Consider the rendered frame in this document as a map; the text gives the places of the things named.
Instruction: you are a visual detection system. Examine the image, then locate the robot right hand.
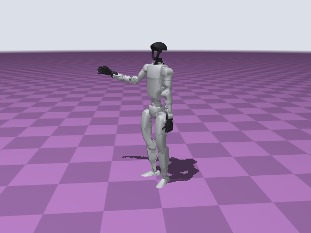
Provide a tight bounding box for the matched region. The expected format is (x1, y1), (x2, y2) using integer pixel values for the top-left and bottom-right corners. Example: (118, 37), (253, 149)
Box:
(97, 66), (118, 77)

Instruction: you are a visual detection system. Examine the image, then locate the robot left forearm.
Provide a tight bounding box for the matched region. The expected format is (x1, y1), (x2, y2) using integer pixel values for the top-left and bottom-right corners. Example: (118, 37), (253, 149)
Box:
(164, 91), (173, 119)

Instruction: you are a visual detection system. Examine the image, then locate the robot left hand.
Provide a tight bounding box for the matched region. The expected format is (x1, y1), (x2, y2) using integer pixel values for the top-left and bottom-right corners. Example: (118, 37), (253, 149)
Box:
(162, 114), (173, 133)

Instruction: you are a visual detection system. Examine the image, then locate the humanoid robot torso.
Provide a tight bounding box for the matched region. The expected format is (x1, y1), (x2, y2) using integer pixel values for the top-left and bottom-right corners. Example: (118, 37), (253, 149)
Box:
(146, 61), (168, 119)

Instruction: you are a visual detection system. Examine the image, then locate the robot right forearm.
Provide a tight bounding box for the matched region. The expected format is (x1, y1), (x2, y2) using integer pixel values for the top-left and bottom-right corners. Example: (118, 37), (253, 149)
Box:
(113, 73), (133, 83)

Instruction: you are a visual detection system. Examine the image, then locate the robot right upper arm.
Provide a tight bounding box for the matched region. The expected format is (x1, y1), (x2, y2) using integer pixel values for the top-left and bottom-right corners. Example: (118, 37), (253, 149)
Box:
(131, 64), (149, 84)

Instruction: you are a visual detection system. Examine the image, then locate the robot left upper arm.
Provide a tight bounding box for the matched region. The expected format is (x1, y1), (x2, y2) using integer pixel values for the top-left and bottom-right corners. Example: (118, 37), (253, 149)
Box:
(161, 67), (173, 99)

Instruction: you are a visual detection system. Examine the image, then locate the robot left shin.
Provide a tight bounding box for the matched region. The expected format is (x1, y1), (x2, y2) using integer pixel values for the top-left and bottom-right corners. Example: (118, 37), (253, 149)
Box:
(158, 147), (170, 180)

